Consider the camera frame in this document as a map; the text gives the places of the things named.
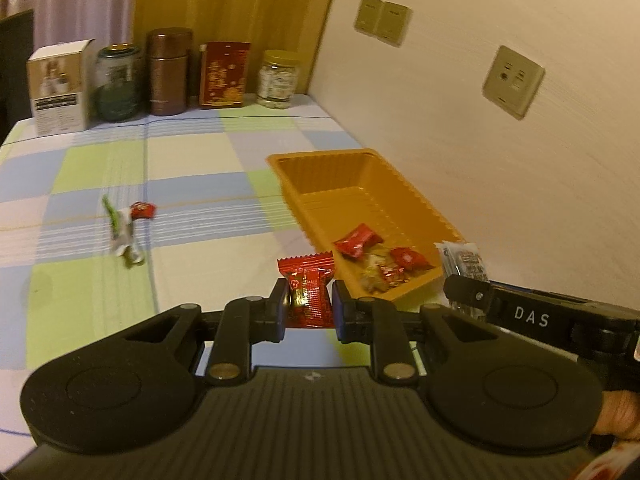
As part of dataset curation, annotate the black appliance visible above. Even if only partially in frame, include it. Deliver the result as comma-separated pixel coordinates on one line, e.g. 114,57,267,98
0,8,35,134

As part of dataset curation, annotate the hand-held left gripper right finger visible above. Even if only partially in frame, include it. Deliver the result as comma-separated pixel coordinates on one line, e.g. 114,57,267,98
330,279,501,387

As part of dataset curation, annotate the brown metal canister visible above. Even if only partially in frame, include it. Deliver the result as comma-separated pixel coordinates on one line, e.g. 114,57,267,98
146,27,194,117

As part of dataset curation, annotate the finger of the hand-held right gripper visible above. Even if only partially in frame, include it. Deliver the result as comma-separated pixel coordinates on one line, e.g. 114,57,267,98
442,274,497,324

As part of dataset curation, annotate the orange plastic tray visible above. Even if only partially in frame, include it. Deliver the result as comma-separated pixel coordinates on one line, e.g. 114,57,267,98
265,147,469,304

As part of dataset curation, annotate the long green snack packet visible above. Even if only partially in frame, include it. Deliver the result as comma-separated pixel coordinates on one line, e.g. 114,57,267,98
101,196,146,267

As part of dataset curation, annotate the clear plastic nut jar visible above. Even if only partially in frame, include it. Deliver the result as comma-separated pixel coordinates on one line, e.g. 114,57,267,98
256,49,301,110

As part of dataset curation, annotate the white cardboard box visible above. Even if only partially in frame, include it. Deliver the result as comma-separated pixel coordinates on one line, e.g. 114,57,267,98
26,39,99,137

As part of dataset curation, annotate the red gift box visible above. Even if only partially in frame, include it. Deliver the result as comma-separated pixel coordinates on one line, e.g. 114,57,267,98
198,41,251,110

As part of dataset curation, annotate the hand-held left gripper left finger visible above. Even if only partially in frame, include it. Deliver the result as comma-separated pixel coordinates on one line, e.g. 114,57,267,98
122,277,293,387

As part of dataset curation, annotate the green packet with brown cake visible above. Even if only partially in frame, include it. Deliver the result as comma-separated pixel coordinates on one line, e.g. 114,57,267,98
357,242,407,294

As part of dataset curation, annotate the checked tablecloth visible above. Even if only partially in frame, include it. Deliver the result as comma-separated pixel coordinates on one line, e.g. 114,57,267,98
0,92,501,456

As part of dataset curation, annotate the green glass jar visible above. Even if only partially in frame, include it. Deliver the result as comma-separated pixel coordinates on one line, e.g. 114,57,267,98
95,43,144,124

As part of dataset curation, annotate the red white printed cloth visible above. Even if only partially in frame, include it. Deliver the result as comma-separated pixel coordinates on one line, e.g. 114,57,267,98
575,442,640,480

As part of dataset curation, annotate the red serrated snack packet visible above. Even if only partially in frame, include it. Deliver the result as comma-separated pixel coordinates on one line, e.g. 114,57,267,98
276,251,336,330

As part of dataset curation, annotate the beige wall socket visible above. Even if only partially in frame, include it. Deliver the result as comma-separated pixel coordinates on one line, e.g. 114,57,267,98
481,45,546,121

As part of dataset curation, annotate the person's right hand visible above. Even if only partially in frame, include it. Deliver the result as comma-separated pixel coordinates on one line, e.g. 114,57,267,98
592,389,640,439

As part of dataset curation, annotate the silver grey snack packet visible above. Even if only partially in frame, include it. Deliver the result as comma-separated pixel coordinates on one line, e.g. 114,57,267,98
434,240,490,319

